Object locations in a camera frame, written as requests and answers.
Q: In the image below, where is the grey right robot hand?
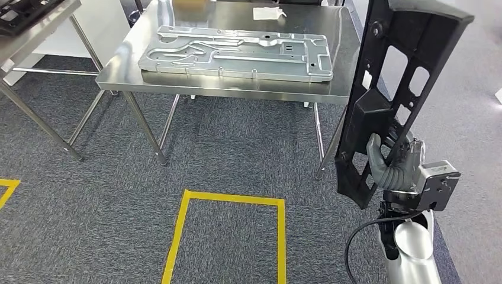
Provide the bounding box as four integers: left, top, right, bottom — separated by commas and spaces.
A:
365, 131, 426, 193

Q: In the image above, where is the black plastic car part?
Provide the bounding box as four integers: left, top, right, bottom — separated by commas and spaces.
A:
0, 0, 66, 37
335, 0, 475, 211

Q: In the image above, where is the stainless steel workbench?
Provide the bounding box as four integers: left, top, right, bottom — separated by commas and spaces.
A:
95, 0, 362, 181

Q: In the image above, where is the yellow floor tape square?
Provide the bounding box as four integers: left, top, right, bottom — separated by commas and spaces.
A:
0, 178, 21, 211
160, 189, 287, 284

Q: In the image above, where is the silver stamped metal plate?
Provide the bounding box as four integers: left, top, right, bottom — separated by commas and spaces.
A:
137, 25, 335, 84

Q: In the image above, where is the white cloth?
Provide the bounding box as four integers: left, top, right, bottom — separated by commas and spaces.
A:
252, 6, 288, 21

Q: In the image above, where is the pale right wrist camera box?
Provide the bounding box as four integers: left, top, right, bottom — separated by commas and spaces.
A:
416, 160, 462, 212

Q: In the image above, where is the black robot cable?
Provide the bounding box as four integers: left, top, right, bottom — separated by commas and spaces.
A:
344, 211, 422, 284

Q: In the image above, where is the steel frame table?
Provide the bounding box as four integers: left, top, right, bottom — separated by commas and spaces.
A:
0, 0, 106, 162

